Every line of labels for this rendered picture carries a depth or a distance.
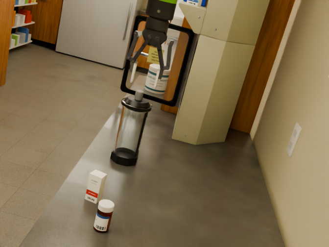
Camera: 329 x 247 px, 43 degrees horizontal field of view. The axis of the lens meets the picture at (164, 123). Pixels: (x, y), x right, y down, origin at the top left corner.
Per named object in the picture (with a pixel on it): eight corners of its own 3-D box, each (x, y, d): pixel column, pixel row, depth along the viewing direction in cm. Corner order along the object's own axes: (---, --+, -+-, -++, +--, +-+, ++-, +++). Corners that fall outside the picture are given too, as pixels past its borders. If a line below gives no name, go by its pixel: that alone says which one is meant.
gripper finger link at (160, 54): (155, 36, 139) (159, 35, 139) (161, 68, 143) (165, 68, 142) (154, 37, 136) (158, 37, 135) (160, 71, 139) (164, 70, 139)
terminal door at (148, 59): (175, 108, 212) (196, 30, 198) (119, 90, 216) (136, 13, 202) (175, 107, 212) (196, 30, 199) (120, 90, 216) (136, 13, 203)
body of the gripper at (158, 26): (172, 20, 139) (165, 47, 142) (147, 13, 139) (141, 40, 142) (170, 22, 132) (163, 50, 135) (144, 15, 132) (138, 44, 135)
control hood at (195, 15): (200, 27, 199) (206, 6, 196) (199, 34, 168) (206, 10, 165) (177, 20, 199) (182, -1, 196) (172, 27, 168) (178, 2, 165)
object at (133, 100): (150, 108, 150) (154, 91, 148) (146, 115, 141) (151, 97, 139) (125, 101, 150) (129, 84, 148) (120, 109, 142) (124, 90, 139)
